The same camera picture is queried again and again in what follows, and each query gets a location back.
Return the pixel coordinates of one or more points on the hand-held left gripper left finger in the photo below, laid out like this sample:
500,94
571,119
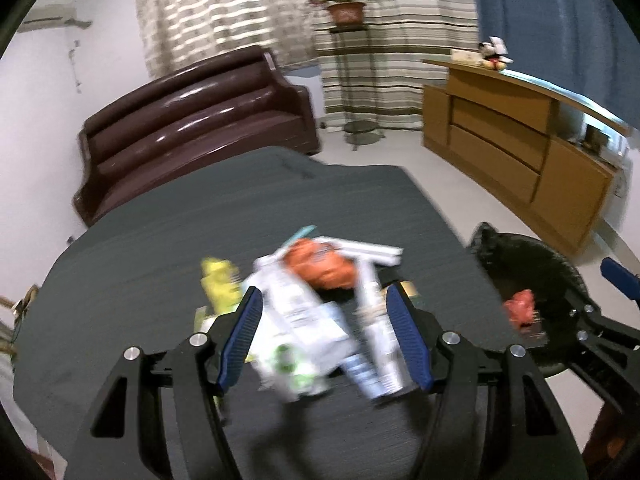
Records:
239,342

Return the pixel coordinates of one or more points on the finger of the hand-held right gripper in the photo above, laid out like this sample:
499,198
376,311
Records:
620,275
605,332

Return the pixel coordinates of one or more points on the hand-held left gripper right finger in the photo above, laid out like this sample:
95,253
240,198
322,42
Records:
407,342

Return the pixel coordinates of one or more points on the white tube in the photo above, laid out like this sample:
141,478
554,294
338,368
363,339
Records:
380,340

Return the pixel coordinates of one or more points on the pale green white wrapper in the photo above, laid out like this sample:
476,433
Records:
201,317

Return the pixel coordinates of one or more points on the white packet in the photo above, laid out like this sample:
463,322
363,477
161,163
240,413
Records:
295,310

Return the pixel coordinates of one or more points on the yellow wrapper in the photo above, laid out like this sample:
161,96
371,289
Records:
220,280

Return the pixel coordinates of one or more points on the red wrapper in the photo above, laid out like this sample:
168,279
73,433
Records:
520,307

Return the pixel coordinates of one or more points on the black trash bin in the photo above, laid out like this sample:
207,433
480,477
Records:
525,260

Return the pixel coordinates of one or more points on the orange wrapper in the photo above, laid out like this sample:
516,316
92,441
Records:
320,265

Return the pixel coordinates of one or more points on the long white box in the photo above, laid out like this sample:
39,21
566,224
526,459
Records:
375,252

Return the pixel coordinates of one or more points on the dark grey tablecloth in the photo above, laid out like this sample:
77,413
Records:
150,260

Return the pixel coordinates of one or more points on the teal and white box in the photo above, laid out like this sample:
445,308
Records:
302,233

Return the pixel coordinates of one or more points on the wooden cabinet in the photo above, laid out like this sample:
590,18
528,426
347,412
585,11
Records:
500,150

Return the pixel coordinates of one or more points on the black metal plant stand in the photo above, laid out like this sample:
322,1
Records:
364,127

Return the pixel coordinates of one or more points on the dark brown leather sofa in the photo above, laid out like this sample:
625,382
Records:
200,125

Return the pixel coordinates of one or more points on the mouse plush toy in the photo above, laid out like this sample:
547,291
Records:
492,55

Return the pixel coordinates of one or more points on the blue curtain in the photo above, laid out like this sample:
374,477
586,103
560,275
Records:
550,20

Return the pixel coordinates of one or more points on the small white box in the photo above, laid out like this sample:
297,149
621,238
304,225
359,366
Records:
465,56

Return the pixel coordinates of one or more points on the striped curtain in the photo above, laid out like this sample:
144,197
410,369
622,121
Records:
400,60

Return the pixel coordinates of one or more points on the beige patterned curtain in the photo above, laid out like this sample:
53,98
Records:
210,10

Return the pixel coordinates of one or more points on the potted plant in terracotta pot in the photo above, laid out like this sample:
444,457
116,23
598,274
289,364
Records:
346,12

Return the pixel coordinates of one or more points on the white air conditioner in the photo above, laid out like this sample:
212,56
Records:
50,15

